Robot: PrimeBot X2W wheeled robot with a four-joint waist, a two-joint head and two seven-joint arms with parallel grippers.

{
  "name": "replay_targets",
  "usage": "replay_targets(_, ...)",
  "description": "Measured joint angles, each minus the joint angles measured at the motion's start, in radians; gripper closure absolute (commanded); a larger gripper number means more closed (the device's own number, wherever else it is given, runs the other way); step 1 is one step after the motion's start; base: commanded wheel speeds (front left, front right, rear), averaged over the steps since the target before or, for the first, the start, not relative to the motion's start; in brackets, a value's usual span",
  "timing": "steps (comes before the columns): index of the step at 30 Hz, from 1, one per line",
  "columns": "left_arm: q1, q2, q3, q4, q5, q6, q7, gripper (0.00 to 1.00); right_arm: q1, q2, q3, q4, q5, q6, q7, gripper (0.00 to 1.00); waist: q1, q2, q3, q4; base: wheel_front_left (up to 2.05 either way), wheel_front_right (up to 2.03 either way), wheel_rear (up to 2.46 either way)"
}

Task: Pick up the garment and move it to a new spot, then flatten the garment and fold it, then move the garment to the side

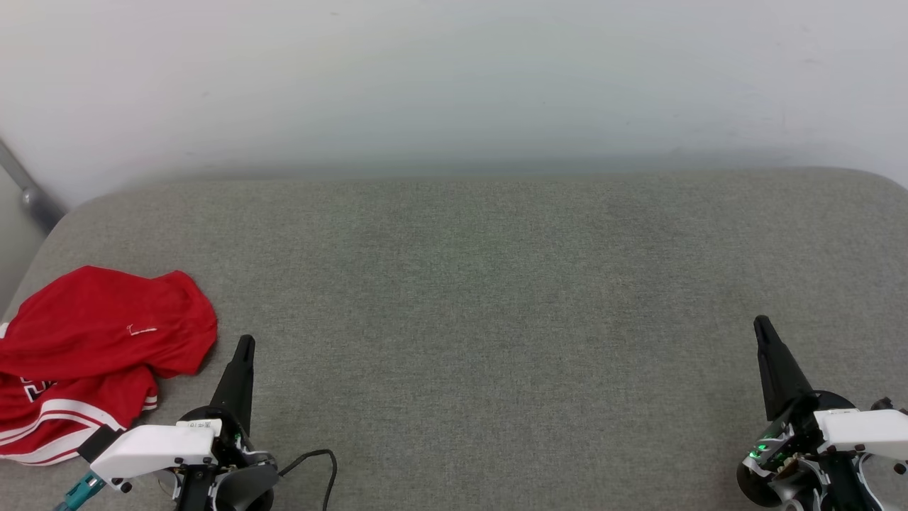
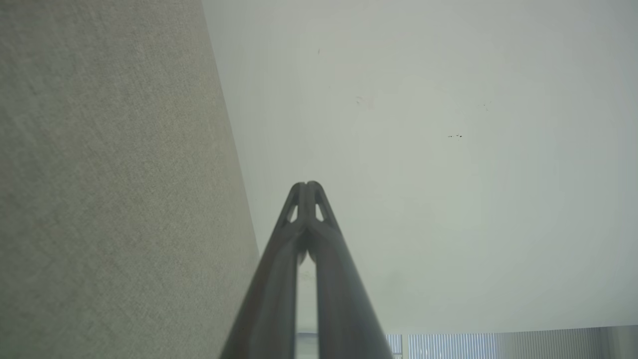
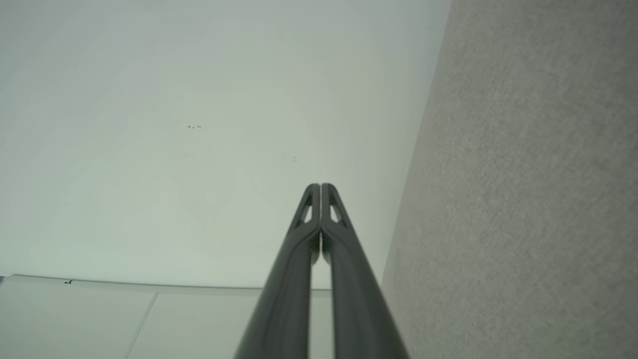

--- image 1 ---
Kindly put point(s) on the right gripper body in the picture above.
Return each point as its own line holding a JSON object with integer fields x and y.
{"x": 798, "y": 426}

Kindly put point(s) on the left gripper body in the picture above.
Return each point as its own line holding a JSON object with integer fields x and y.
{"x": 227, "y": 454}

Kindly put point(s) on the grey fabric sofa cushion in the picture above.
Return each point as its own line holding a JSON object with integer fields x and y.
{"x": 482, "y": 319}

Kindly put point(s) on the grey metal wall pole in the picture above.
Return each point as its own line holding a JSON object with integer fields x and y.
{"x": 28, "y": 195}

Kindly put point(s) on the red basketball jersey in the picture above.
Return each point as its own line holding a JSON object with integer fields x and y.
{"x": 92, "y": 319}

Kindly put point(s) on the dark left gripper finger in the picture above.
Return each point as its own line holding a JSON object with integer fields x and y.
{"x": 237, "y": 383}

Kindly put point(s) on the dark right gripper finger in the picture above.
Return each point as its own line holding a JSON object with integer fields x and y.
{"x": 780, "y": 376}

